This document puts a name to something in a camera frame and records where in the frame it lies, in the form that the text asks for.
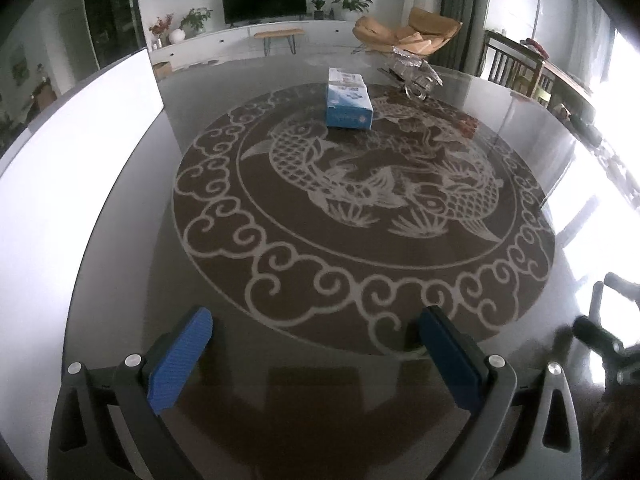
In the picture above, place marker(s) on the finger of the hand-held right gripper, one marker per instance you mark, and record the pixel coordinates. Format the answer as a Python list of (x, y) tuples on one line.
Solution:
[(595, 334), (620, 285)]

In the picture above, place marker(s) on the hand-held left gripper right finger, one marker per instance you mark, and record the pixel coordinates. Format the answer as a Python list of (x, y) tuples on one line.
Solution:
[(450, 360)]

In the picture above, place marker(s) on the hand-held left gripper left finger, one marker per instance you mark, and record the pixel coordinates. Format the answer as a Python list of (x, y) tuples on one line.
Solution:
[(180, 360)]

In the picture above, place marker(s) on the round glass desktop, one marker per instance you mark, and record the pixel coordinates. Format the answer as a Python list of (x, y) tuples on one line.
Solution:
[(125, 260)]

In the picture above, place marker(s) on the brown patterned round mat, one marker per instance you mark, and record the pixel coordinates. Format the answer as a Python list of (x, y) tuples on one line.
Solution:
[(280, 240)]

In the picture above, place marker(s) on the wooden dining table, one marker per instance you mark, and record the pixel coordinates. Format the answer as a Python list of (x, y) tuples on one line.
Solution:
[(565, 77)]

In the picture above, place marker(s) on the white partition board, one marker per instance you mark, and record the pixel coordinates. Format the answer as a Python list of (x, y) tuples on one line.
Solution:
[(75, 160)]

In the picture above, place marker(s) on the dark wooden dining chair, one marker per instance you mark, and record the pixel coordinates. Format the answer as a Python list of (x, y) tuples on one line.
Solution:
[(505, 60)]

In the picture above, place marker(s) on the printed tissue box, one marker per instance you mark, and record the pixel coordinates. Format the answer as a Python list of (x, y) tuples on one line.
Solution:
[(347, 105)]

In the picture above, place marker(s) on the cardboard box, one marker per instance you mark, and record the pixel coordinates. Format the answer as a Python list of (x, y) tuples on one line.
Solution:
[(162, 70)]

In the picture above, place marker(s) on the dark green curtain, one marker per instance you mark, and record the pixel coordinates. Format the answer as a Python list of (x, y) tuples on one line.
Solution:
[(465, 10)]

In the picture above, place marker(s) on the white television cabinet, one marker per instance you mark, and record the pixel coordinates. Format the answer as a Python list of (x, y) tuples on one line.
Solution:
[(225, 42)]

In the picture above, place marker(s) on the red flower vase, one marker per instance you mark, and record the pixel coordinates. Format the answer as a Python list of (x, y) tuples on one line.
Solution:
[(160, 30)]

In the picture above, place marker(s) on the tan lounge chair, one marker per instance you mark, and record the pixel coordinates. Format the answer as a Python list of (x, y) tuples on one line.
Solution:
[(400, 32)]

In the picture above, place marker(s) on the green potted plant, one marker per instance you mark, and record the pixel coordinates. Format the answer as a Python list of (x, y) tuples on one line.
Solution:
[(196, 20)]

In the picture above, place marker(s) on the wooden bench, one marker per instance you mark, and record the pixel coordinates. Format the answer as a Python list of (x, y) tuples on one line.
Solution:
[(278, 33)]

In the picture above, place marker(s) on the dark tall cabinet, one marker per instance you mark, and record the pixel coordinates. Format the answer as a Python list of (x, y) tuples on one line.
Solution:
[(110, 10)]

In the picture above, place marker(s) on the black television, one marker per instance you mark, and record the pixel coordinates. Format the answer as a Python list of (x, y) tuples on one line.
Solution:
[(264, 0)]

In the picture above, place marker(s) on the large leafy potted plant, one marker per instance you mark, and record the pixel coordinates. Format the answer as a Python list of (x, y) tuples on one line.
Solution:
[(351, 2)]

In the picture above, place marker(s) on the small potted plant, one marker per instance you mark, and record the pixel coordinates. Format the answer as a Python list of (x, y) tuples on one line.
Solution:
[(318, 8)]

